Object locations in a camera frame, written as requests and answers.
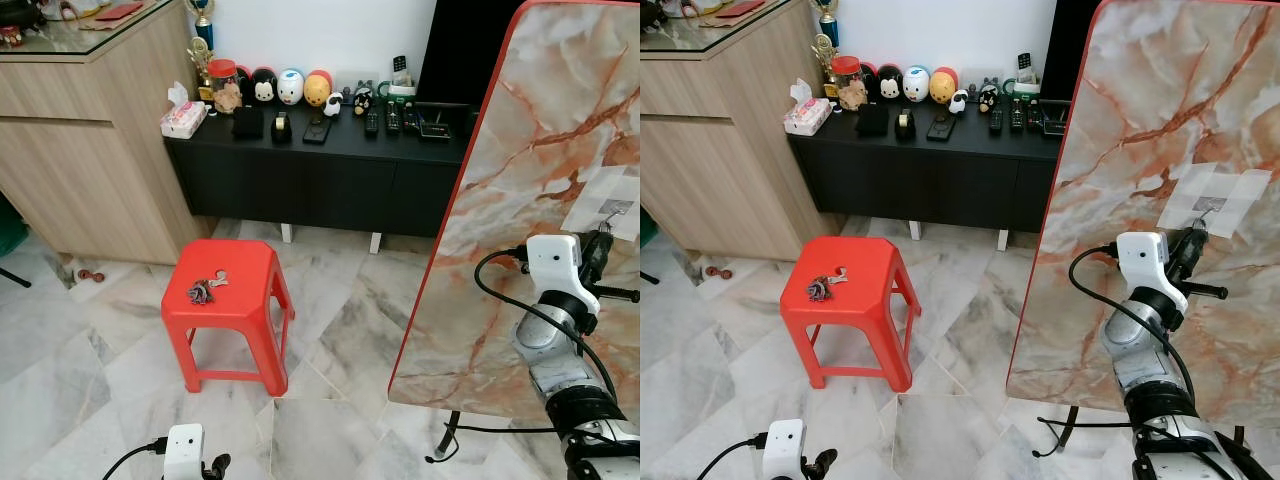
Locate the bunch of keys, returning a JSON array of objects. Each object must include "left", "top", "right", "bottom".
[
  {"left": 807, "top": 268, "right": 851, "bottom": 301},
  {"left": 188, "top": 272, "right": 230, "bottom": 305}
]

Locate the clear adhesive hook pad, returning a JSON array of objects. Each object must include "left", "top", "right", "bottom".
[
  {"left": 1158, "top": 160, "right": 1257, "bottom": 239},
  {"left": 562, "top": 165, "right": 641, "bottom": 241}
]

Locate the marble pattern board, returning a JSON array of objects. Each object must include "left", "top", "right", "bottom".
[
  {"left": 388, "top": 0, "right": 641, "bottom": 426},
  {"left": 1005, "top": 0, "right": 1280, "bottom": 421}
]

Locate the light wood cabinet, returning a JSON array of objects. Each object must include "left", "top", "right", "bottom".
[
  {"left": 640, "top": 0, "right": 831, "bottom": 263},
  {"left": 0, "top": 0, "right": 206, "bottom": 266}
]

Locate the black board stand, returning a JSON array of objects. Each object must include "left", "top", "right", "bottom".
[
  {"left": 425, "top": 410, "right": 561, "bottom": 464},
  {"left": 1035, "top": 405, "right": 1141, "bottom": 456}
]

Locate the black set-top box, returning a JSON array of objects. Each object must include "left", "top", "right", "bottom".
[
  {"left": 413, "top": 102, "right": 473, "bottom": 142},
  {"left": 1038, "top": 98, "right": 1073, "bottom": 136}
]

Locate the red plastic stool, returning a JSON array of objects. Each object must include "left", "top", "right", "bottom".
[
  {"left": 780, "top": 236, "right": 915, "bottom": 394},
  {"left": 161, "top": 239, "right": 296, "bottom": 398}
]

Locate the black television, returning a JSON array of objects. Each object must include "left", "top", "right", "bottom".
[
  {"left": 1040, "top": 0, "right": 1106, "bottom": 101},
  {"left": 417, "top": 0, "right": 526, "bottom": 109}
]

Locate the glass cabinet top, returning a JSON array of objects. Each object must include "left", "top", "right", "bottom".
[
  {"left": 0, "top": 0, "right": 186, "bottom": 63},
  {"left": 640, "top": 0, "right": 806, "bottom": 53}
]

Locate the pink tissue pack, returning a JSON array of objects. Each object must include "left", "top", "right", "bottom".
[
  {"left": 160, "top": 82, "right": 209, "bottom": 139},
  {"left": 783, "top": 78, "right": 833, "bottom": 136}
]

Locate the black low console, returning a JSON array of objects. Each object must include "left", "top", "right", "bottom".
[
  {"left": 163, "top": 100, "right": 481, "bottom": 239},
  {"left": 787, "top": 98, "right": 1063, "bottom": 236}
]

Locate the red lid snack jar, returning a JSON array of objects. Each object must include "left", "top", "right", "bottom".
[
  {"left": 207, "top": 60, "right": 241, "bottom": 113},
  {"left": 832, "top": 57, "right": 866, "bottom": 111}
]

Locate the black mouse plush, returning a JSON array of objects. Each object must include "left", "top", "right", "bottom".
[
  {"left": 238, "top": 66, "right": 279, "bottom": 107},
  {"left": 863, "top": 63, "right": 904, "bottom": 104}
]

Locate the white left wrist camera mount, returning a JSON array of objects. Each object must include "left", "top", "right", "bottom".
[
  {"left": 762, "top": 419, "right": 807, "bottom": 480},
  {"left": 163, "top": 424, "right": 206, "bottom": 480}
]

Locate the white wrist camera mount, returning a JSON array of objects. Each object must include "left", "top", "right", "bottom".
[
  {"left": 762, "top": 419, "right": 807, "bottom": 480},
  {"left": 163, "top": 424, "right": 206, "bottom": 480},
  {"left": 525, "top": 234, "right": 603, "bottom": 319},
  {"left": 1115, "top": 231, "right": 1189, "bottom": 313}
]

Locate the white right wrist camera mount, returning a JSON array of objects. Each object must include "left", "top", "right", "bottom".
[
  {"left": 525, "top": 234, "right": 603, "bottom": 319},
  {"left": 1115, "top": 231, "right": 1189, "bottom": 313}
]

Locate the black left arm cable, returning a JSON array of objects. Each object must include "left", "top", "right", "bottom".
[
  {"left": 102, "top": 437, "right": 169, "bottom": 480},
  {"left": 697, "top": 433, "right": 769, "bottom": 480}
]

